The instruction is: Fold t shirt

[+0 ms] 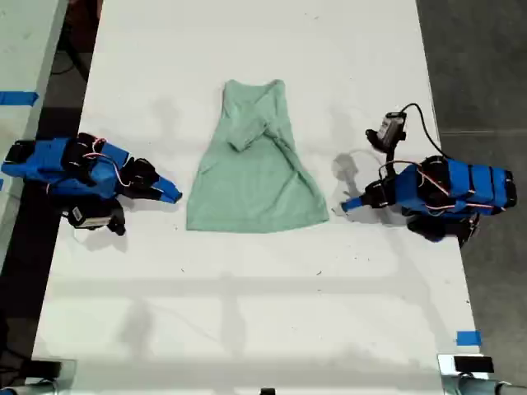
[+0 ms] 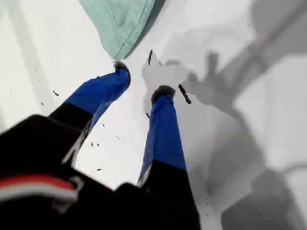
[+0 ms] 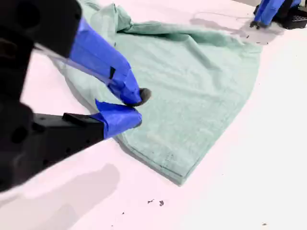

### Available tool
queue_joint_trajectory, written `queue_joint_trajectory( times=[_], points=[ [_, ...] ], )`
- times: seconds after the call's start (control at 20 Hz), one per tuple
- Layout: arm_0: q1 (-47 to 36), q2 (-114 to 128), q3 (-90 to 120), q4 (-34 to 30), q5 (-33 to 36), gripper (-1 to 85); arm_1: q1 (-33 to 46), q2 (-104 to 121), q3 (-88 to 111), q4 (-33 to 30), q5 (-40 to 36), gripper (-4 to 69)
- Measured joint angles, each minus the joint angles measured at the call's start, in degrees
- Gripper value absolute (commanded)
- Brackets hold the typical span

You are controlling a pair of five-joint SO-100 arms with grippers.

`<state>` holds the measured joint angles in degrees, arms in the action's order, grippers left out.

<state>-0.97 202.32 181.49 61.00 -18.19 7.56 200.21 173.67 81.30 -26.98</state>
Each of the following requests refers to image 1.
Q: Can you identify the short blue tape strip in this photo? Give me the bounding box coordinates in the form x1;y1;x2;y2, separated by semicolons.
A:
455;329;483;347

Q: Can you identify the black table clamp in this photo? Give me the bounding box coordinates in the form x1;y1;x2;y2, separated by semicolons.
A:
23;359;63;379

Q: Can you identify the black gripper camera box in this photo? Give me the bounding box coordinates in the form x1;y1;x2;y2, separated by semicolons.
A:
61;200;127;237
365;110;408;150

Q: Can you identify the black camera cable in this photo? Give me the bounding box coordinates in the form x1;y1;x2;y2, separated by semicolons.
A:
399;103;450;160

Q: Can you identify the thin black floor cable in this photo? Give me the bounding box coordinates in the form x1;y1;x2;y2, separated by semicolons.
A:
51;39;86;77

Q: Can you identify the pale green t-shirt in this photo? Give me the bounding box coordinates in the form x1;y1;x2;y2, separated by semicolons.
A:
185;78;330;235

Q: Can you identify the long blue tape strip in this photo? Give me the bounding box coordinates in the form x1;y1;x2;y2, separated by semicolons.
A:
0;91;40;108

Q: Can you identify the metal clamp with black box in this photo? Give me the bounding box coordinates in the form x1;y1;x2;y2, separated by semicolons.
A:
436;352;496;376

